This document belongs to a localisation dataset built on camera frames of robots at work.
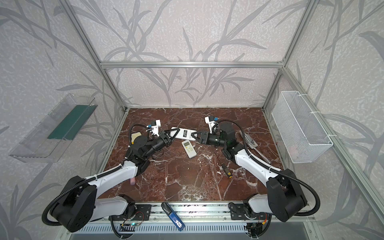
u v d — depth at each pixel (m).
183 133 0.74
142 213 0.72
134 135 1.01
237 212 0.73
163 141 0.68
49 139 0.64
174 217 0.69
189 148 0.96
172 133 0.73
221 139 0.67
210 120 0.72
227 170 0.86
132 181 0.79
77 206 0.41
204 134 0.68
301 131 0.63
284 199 0.41
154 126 0.72
